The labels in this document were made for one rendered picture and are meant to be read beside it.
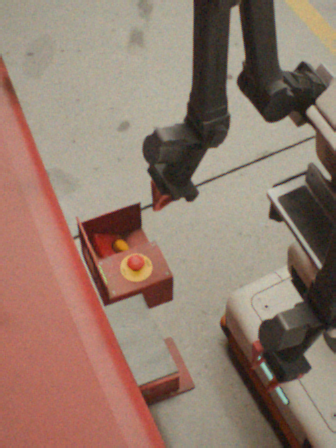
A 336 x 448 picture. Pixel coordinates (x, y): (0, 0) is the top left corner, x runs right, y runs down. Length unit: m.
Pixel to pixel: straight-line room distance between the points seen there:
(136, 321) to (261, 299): 0.90
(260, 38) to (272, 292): 1.15
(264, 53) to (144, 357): 0.60
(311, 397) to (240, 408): 0.34
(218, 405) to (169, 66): 1.46
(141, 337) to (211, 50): 0.55
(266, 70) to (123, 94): 1.79
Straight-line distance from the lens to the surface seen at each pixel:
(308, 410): 2.27
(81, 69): 3.35
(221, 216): 2.87
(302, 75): 1.61
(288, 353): 1.41
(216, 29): 1.33
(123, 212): 1.92
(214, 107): 1.47
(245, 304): 2.38
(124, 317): 1.55
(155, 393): 2.50
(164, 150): 1.50
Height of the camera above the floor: 2.38
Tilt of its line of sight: 57 degrees down
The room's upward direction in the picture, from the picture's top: 1 degrees counter-clockwise
